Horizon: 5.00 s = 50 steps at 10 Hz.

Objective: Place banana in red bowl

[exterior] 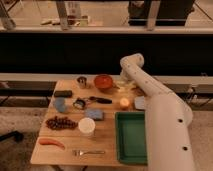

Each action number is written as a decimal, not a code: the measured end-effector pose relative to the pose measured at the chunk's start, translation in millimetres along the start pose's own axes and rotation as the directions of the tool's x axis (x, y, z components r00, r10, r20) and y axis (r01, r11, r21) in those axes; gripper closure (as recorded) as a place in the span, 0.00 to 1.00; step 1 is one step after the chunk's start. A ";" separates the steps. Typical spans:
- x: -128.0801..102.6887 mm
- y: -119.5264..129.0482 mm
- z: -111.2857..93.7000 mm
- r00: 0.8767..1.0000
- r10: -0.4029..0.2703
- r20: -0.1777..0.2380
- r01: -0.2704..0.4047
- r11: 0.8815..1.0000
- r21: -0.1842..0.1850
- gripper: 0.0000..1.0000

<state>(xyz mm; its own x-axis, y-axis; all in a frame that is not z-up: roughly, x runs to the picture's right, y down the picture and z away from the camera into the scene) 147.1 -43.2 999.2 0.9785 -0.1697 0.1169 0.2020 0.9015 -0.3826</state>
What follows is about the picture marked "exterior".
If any yellow banana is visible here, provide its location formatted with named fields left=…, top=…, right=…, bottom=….
left=115, top=81, right=136, bottom=93

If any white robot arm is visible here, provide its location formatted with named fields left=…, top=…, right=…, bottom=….
left=120, top=53, right=196, bottom=171

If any silver metal fork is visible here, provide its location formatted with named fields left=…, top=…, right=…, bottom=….
left=72, top=150, right=105, bottom=156

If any small metal cup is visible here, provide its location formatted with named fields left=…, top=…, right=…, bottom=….
left=77, top=76, right=87, bottom=89

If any blue cloth sponge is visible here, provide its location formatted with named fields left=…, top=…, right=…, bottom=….
left=85, top=109, right=104, bottom=120

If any green plastic tray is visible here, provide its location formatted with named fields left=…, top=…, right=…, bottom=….
left=115, top=112, right=147, bottom=165

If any small round tin can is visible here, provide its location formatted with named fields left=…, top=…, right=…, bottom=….
left=73, top=98, right=86, bottom=110

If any black rectangular block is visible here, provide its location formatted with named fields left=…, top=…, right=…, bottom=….
left=53, top=90, right=73, bottom=98

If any white plastic cup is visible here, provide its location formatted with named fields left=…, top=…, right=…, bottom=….
left=78, top=117, right=96, bottom=137

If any red bowl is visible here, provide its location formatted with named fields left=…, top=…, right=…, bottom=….
left=94, top=74, right=113, bottom=92

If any black handled tool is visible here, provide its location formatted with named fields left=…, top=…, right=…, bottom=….
left=85, top=96, right=112, bottom=104

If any wooden table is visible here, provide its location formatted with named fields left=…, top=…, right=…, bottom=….
left=31, top=80, right=142, bottom=166

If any bunch of red grapes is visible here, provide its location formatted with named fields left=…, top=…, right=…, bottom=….
left=46, top=116, right=78, bottom=130

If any grey blue sponge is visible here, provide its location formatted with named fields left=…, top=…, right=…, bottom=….
left=134, top=96, right=146, bottom=110

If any orange round fruit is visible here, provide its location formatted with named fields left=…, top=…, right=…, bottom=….
left=119, top=98, right=130, bottom=110

